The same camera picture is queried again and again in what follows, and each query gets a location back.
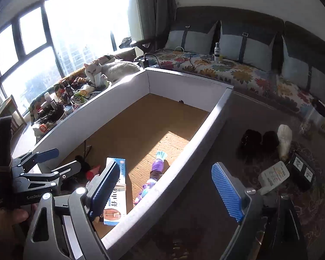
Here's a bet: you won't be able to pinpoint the red scalloped fabric pouch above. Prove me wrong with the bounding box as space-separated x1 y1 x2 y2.
86 165 101 181

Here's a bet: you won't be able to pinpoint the blue white medicine box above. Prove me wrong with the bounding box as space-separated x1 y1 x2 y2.
103 157 127 226

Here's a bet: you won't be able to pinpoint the black sock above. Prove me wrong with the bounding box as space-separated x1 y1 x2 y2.
261 130 280 156
236 129 262 164

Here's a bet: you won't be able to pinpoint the purple plush toy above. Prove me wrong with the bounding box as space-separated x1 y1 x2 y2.
134 150 167 205

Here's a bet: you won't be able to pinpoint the black box white labels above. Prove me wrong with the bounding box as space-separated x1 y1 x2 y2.
286 151 315 193

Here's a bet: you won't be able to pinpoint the cream knitted sock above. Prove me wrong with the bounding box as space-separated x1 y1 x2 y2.
277 124 292 161

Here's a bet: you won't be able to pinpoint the person's left hand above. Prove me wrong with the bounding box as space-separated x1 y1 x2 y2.
0 204 37 252

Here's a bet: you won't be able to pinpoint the large grey storage box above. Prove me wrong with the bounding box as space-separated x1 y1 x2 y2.
10 66 234 253

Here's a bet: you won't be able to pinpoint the white cat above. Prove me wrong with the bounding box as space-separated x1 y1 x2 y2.
84 60 140 84

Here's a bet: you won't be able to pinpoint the clear jar black lid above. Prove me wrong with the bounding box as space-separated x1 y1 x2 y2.
300 99 325 140

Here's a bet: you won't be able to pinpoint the floral sofa cover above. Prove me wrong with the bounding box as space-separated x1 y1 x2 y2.
145 46 315 119

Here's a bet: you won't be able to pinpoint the grey cushion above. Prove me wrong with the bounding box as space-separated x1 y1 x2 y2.
281 36 325 102
164 21 218 55
219 20 277 72

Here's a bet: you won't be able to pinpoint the white spray bottle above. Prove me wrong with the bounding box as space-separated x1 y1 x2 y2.
214 42 220 63

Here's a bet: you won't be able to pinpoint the grey cushion far left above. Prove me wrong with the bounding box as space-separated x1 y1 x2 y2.
164 21 218 55

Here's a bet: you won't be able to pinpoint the grey curtain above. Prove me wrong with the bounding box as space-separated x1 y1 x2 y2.
137 0 176 39

